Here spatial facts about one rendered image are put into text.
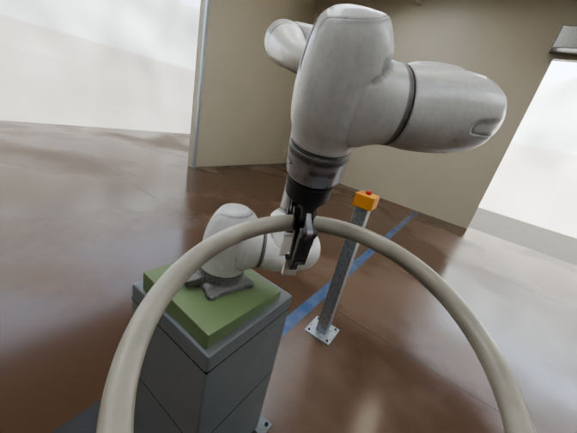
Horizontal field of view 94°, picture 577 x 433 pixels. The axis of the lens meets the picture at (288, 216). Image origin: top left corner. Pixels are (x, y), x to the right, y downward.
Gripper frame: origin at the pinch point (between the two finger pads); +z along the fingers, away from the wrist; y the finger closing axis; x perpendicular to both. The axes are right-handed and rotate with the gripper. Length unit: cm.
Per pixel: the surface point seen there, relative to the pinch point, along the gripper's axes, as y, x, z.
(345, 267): -62, 61, 92
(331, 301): -54, 57, 118
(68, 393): -10, -85, 120
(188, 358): 4.4, -22.6, 42.5
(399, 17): -611, 304, -5
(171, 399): 9, -29, 66
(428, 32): -558, 346, 5
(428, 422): 16, 101, 129
